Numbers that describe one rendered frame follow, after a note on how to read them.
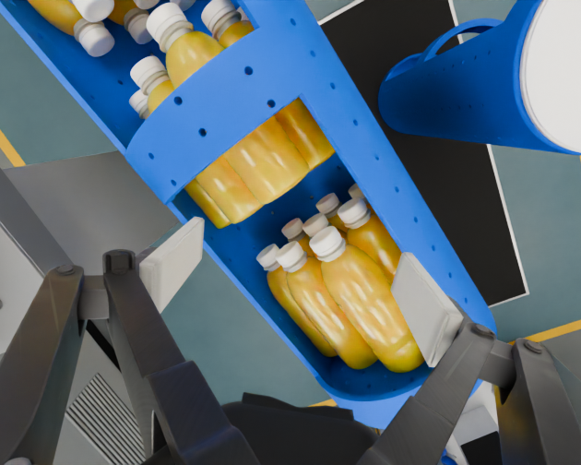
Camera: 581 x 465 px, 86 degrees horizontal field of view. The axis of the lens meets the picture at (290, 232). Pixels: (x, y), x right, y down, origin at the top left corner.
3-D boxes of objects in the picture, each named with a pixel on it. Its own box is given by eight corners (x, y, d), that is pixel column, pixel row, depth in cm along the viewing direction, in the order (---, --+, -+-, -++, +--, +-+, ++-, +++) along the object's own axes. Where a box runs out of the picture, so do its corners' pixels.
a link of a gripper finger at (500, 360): (479, 357, 12) (553, 370, 12) (430, 291, 17) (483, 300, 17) (465, 387, 13) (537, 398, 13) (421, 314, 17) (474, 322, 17)
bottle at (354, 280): (403, 324, 47) (337, 230, 43) (440, 340, 41) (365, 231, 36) (372, 357, 46) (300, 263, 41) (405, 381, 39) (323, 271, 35)
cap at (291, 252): (311, 249, 44) (303, 240, 44) (297, 268, 41) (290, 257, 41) (292, 255, 47) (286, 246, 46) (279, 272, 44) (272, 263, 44)
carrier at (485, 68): (464, 98, 123) (422, 38, 117) (782, 53, 41) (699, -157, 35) (405, 149, 131) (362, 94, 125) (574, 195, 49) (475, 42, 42)
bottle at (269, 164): (308, 162, 39) (211, 23, 34) (309, 171, 32) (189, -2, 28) (264, 195, 40) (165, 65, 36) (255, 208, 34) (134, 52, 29)
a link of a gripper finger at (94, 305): (118, 330, 12) (44, 318, 12) (170, 273, 17) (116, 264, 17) (117, 299, 12) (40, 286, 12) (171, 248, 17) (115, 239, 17)
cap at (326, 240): (335, 238, 41) (327, 228, 41) (350, 240, 37) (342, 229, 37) (314, 257, 40) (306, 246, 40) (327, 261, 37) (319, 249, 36)
